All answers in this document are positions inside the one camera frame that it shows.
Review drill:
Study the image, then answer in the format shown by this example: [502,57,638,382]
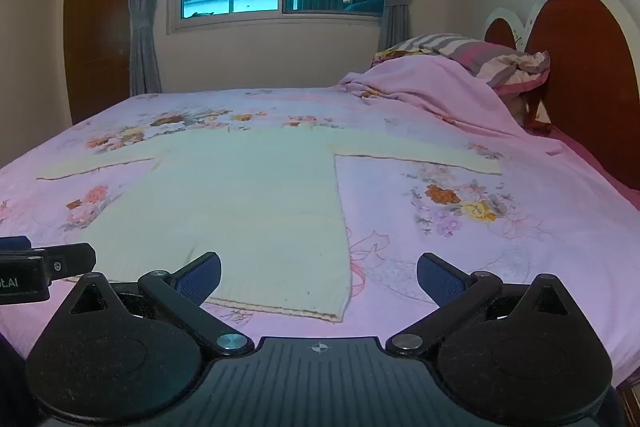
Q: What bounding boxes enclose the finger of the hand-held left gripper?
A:
[30,242,97,281]
[0,235,31,254]

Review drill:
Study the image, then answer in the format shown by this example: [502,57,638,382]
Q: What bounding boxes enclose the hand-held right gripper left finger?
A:
[65,251,256,356]

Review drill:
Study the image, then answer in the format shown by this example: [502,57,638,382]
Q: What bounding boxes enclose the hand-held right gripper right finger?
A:
[385,252,581,356]

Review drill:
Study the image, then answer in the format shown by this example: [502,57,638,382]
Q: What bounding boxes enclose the cream knit sweater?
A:
[36,122,503,324]

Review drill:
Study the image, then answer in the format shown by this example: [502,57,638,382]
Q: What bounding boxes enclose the pink floral bed sheet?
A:
[0,87,640,388]

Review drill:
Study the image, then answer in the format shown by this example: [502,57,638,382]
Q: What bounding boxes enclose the pink blanket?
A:
[339,54,566,158]

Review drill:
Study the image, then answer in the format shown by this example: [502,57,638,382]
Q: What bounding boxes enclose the striped pillow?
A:
[395,33,551,96]

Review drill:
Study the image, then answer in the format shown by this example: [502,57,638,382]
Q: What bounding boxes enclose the brown wooden door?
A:
[62,0,133,125]

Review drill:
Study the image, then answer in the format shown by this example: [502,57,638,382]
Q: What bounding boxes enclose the floral pillow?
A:
[372,48,436,66]

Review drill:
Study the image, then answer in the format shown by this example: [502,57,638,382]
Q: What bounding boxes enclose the red and white headboard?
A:
[484,0,640,192]

